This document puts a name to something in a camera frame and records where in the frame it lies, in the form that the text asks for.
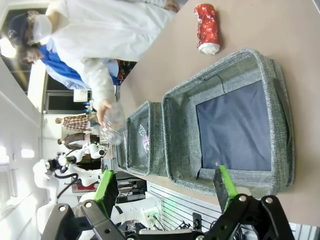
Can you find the plastic bottle with pink label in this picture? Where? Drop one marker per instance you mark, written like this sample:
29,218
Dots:
145,140

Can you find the person in brown top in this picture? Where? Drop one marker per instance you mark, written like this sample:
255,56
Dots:
75,140

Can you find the white sleeved right forearm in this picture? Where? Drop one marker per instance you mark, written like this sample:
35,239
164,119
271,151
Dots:
98,80

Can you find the person in white jacket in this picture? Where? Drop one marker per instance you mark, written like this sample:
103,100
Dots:
112,27

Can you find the grey basket labelled Bottle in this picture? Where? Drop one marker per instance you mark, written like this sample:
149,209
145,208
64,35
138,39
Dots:
122,155

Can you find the clear crushed plastic bottle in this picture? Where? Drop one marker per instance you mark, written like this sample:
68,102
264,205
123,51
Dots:
113,125

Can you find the crushed red can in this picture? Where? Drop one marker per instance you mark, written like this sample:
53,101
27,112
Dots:
207,27

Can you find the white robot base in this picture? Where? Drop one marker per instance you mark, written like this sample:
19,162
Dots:
135,210

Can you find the grey slotted side panel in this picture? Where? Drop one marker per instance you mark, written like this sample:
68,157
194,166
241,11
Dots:
175,202

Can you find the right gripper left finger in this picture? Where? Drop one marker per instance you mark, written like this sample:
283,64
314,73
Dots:
105,195

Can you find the person's right hand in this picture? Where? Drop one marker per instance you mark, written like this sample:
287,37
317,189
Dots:
103,110

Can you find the black electronics box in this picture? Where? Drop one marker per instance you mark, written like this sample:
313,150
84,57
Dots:
130,190

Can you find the black power socket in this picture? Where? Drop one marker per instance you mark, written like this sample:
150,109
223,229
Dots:
197,220

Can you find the person in blue vest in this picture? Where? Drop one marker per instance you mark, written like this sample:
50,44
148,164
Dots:
62,67

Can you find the grey basket labelled Plastic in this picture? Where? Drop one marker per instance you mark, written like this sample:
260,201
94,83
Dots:
157,140

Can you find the grey basket labelled Can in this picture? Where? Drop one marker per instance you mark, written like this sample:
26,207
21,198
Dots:
232,125

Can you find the person in plaid shirt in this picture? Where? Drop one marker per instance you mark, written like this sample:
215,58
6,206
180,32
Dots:
75,123

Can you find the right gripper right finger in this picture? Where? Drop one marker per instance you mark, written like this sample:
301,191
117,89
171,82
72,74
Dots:
226,190

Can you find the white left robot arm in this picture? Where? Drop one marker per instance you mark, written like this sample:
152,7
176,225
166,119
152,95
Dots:
45,175

